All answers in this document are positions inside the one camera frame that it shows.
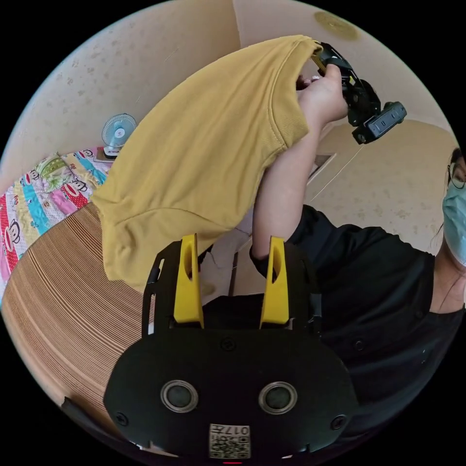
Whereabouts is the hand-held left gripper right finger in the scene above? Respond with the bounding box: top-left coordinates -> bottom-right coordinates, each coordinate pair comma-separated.
259,235 -> 290,327

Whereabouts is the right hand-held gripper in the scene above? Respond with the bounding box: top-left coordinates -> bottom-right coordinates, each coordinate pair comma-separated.
311,42 -> 383,127

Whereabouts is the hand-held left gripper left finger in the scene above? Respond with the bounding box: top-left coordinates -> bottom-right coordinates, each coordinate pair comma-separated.
173,234 -> 205,325

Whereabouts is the khaki long sleeve shirt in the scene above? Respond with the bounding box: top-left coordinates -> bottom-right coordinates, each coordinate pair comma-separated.
91,34 -> 325,293

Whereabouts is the person's right forearm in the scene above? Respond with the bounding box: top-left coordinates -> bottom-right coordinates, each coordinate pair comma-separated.
249,116 -> 341,261

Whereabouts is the person's right hand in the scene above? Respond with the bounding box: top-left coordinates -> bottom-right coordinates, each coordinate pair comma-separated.
296,67 -> 349,127

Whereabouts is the person's body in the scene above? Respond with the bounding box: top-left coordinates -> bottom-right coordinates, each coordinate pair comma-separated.
250,147 -> 466,443

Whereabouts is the small blue table fan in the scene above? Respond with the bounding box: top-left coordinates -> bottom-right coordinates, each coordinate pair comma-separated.
100,113 -> 137,159

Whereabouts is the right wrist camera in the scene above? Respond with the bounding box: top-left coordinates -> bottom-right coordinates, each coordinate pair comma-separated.
351,101 -> 408,146

